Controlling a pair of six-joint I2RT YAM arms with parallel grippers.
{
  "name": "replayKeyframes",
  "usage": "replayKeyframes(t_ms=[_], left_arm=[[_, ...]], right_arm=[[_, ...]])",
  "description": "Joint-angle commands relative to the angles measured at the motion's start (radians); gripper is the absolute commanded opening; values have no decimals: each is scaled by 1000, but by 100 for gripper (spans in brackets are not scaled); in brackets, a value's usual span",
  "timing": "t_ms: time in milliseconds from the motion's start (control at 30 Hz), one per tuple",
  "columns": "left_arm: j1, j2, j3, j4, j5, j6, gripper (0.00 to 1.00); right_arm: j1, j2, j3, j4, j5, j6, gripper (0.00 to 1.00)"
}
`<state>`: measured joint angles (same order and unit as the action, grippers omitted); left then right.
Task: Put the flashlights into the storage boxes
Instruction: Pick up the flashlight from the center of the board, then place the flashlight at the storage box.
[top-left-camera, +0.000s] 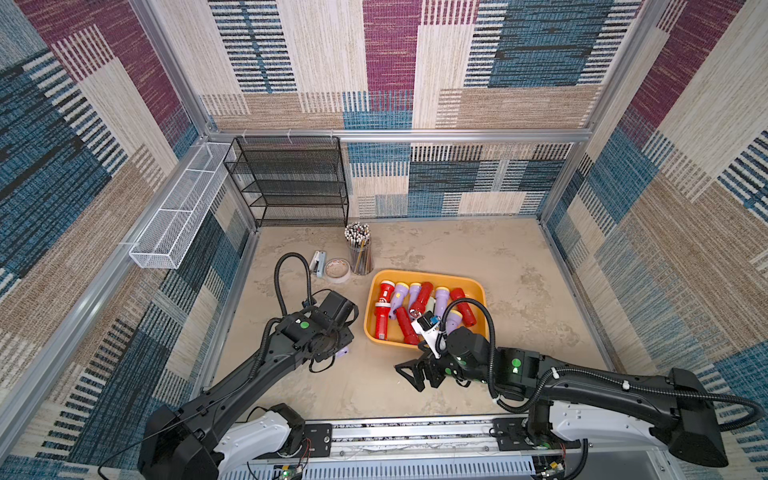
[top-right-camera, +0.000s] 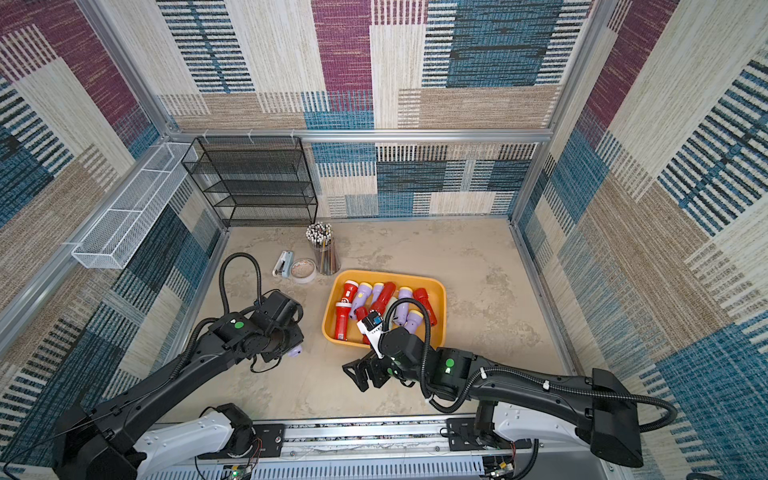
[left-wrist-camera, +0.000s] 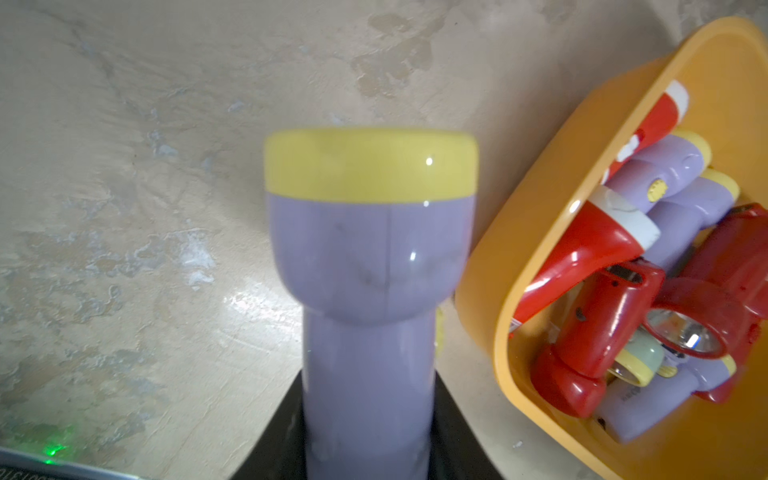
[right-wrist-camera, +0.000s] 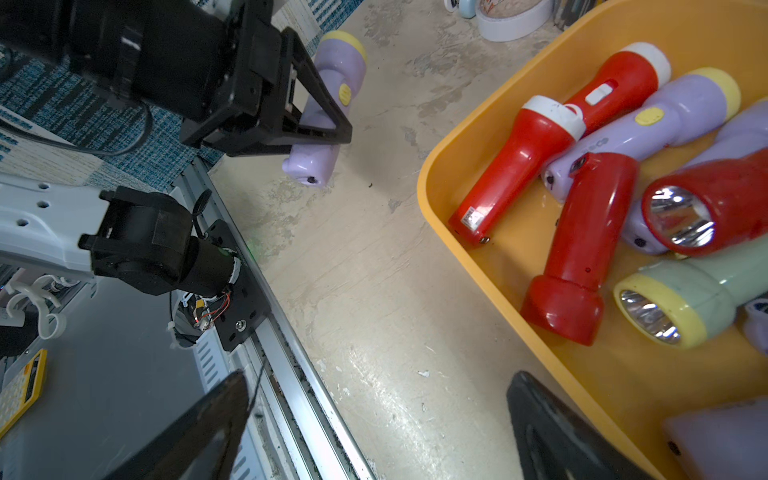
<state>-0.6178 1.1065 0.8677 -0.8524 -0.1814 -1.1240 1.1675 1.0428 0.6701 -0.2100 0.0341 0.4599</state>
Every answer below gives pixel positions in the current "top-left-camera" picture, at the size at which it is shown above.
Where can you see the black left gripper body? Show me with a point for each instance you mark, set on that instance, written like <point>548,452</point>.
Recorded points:
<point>338,340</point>

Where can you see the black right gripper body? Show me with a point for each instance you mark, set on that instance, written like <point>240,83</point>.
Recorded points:
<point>430,369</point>

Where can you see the red flashlight white flower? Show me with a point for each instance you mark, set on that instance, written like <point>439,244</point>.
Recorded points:
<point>387,289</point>

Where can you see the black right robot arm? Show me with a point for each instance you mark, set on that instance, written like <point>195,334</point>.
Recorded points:
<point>569,403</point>

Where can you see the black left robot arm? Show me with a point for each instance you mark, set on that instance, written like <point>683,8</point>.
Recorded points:
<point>189,442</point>

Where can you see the beige tape roll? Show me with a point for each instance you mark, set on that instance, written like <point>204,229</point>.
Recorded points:
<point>337,270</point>

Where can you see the grey white stapler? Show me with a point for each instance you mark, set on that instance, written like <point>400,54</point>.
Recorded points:
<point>317,263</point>

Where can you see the mesh cup of pencils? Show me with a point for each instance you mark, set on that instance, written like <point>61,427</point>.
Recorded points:
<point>358,237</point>

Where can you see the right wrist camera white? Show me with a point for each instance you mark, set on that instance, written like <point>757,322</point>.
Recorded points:
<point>429,330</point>

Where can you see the aluminium front rail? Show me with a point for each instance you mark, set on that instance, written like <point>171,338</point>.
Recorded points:
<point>464,433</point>

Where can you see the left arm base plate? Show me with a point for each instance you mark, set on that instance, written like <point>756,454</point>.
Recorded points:
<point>292,443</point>

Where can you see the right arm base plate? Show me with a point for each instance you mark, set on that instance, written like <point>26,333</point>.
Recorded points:
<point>522,434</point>

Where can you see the black wire mesh shelf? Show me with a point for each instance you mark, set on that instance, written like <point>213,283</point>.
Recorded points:
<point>290,180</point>

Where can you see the white wire mesh basket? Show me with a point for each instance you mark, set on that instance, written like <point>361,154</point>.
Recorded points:
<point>165,241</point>

